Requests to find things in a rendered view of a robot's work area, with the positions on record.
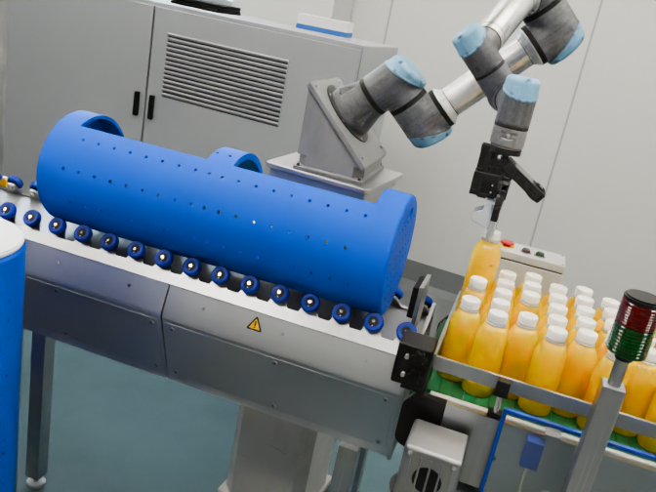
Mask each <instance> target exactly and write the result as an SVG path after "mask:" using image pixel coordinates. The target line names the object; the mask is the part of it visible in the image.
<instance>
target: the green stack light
mask: <svg viewBox="0 0 656 492"><path fill-rule="evenodd" d="M655 334H656V332H655V333H652V334H646V333H640V332H637V331H634V330H631V329H629V328H627V327H625V326H623V325H621V324H620V323H618V322H617V320H616V319H614V321H613V324H612V327H611V330H610V333H609V336H608V339H607V342H606V344H605V345H606V347H607V349H608V350H609V351H610V352H612V353H613V354H615V355H617V356H619V357H622V358H624V359H627V360H630V361H644V360H645V359H646V358H647V355H648V353H649V350H650V348H651V345H652V342H653V340H654V337H655Z"/></svg>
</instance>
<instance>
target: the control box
mask: <svg viewBox="0 0 656 492"><path fill-rule="evenodd" d="M499 244H500V247H501V260H500V262H499V266H498V268H497V273H496V276H495V280H494V282H495V281H497V280H498V277H499V274H500V271H501V270H502V269H506V270H510V271H513V272H514V273H516V279H515V281H514V283H515V284H514V286H515V289H516V288H517V287H518V286H519V285H520V284H521V283H522V282H523V280H524V279H525V274H526V272H534V273H537V274H540V275H541V276H542V281H541V283H540V285H541V286H542V288H541V291H542V298H543V297H544V296H545V295H547V294H548V292H549V291H550V287H551V284H552V283H556V284H560V282H561V279H562V274H563V273H564V270H565V256H563V255H559V254H556V253H552V252H548V251H544V250H540V249H537V248H533V247H529V246H525V245H522V244H518V243H514V245H513V246H512V245H511V247H507V246H504V245H503V243H501V242H500V243H499ZM524 247H526V248H530V253H525V252H522V251H521V249H522V248H524ZM535 250H536V251H535ZM537 251H541V252H544V254H545V256H544V257H539V256H537V255H536V252H537Z"/></svg>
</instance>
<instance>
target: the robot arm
mask: <svg viewBox="0 0 656 492"><path fill-rule="evenodd" d="M522 21H524V23H525V26H523V27H522V28H520V29H519V31H518V34H517V37H516V38H515V39H514V40H513V41H512V42H510V43H509V44H507V45H506V46H505V47H503V46H504V44H505V43H506V42H507V41H508V39H509V38H510V37H511V36H512V34H513V33H514V32H515V30H516V29H517V28H518V27H519V25H520V24H521V23H522ZM584 38H585V31H584V29H583V27H582V25H581V24H580V21H579V20H578V19H577V17H576V16H575V14H574V12H573V10H572V9H571V7H570V5H569V4H568V2H567V0H500V1H499V2H498V4H497V5H496V6H495V7H494V8H493V9H492V10H491V12H490V13H489V14H488V15H487V16H486V17H485V18H484V19H483V21H482V22H478V21H475V22H473V23H471V24H469V25H468V26H466V27H465V28H463V29H462V30H461V31H460V32H458V33H457V34H456V35H455V36H454V37H453V40H452V43H453V45H454V47H455V49H456V50H457V52H458V55H459V57H460V58H462V60H463V61H464V63H465V64H466V66H467V67H468V69H469V71H468V72H466V73H465V74H463V75H462V76H461V77H459V78H458V79H456V80H455V81H453V82H452V83H450V84H449V85H447V86H446V87H445V88H443V89H442V90H437V89H432V90H430V91H429V92H427V91H426V90H425V87H426V85H427V81H426V78H425V77H424V76H423V74H422V72H421V71H420V70H419V69H418V67H417V66H416V65H415V64H413V63H412V62H411V61H410V60H409V59H408V58H406V57H405V56H403V55H396V56H394V57H392V58H391V59H389V60H388V61H385V62H384V63H383V64H381V65H380V66H379V67H377V68H376V69H374V70H373V71H371V72H370V73H369V74H367V75H366V76H364V77H363V78H362V79H360V80H359V81H357V82H354V83H351V84H348V85H346V86H342V87H339V88H337V89H336V90H335V91H333V93H332V96H333V100H334V103H335V105H336V107H337V109H338V110H339V112H340V114H341V115H342V117H343V118H344V120H345V121H346V122H347V124H348V125H349V126H350V127H351V128H352V129H353V131H354V132H355V133H356V134H358V135H359V136H363V135H364V134H366V133H367V132H368V131H369V130H370V129H371V127H372V126H373V125H374V124H375V122H376V121H377V120H378V119H379V117H380V116H381V115H383V114H384V113H386V112H387V111H389V112H390V114H391V115H392V117H393V118H394V120H395V121H396V122H397V124H398V125H399V127H400V128H401V130H402V131H403V132H404V134H405V135H406V138H407V139H408V140H409V141H410V142H411V143H412V145H413V146H415V147H416V148H425V147H429V146H432V145H434V144H437V143H439V142H441V141H443V140H444V139H446V137H448V136H449V135H450V134H451V133H452V127H451V126H453V125H454V124H456V122H457V117H458V115H459V114H461V113H462V112H464V111H465V110H467V109H468V108H470V107H471V106H473V105H474V104H476V103H478V102H479V101H481V100H482V99H484V98H485V97H487V100H488V103H489V104H490V106H491V107H492V108H493V109H494V110H496V111H497V114H496V118H495V122H494V126H493V130H492V134H491V138H490V142H491V143H485V142H483V144H482V146H481V149H480V150H481V152H480V155H479V158H478V162H477V166H476V168H475V171H474V173H473V177H472V181H471V188H470V191H469V193H471V194H474V195H476V197H480V198H484V199H485V198H486V197H487V201H486V202H485V204H484V205H480V206H476V207H475V208H474V212H472V214H471V220H472V221H474V222H475V223H477V224H479V225H480V226H483V227H485V228H486V229H487V233H486V237H485V241H488V240H489V239H490V238H491V237H492V236H493V235H494V232H495V229H496V226H497V223H498V221H499V217H500V214H501V210H502V207H503V203H504V200H506V198H507V195H508V191H509V188H510V184H511V180H514V181H515V182H516V183H517V184H518V185H519V186H520V187H521V188H522V189H523V190H524V191H525V192H526V194H527V195H528V197H529V198H530V199H531V200H533V201H535V202H536V203H539V202H540V201H541V200H542V199H543V198H544V197H545V195H546V192H545V189H544V188H543V187H542V186H541V185H540V184H539V183H536V182H535V181H534V180H533V179H532V178H531V177H530V176H529V175H528V174H527V173H526V172H525V171H524V170H523V169H522V168H521V167H520V166H519V165H518V164H517V163H516V162H515V161H514V160H513V159H512V158H511V157H510V156H513V157H519V156H520V154H521V152H522V149H523V148H524V144H525V141H526V137H527V134H528V129H529V126H530V123H531V119H532V116H533V112H534V109H535V105H536V102H537V100H538V98H539V90H540V86H541V83H540V81H539V80H537V79H534V78H531V77H526V76H521V75H518V74H520V73H521V72H523V71H524V70H526V69H527V68H529V67H530V66H532V65H533V64H538V65H544V64H545V63H549V64H550V65H554V64H557V63H559V62H562V61H563V60H564V59H566V58H567V57H569V56H570V55H571V54H572V53H573V52H574V51H575V50H576V49H577V48H578V47H579V46H580V45H581V43H582V42H583V40H584ZM502 47H503V48H502ZM501 48H502V49H501ZM498 155H502V156H501V159H500V158H499V157H498ZM495 200H496V201H495ZM493 206H494V208H493Z"/></svg>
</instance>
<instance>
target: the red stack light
mask: <svg viewBox="0 0 656 492"><path fill-rule="evenodd" d="M615 319H616V320H617V322H618V323H620V324H621V325H623V326H625V327H627V328H629V329H631V330H634V331H637V332H640V333H646V334H652V333H655V332H656V310H653V309H648V308H644V307H639V306H637V305H634V304H632V303H631V302H629V301H628V300H627V299H626V298H625V297H624V296H623V297H622V300H621V302H620V305H619V307H618V310H617V313H616V316H615Z"/></svg>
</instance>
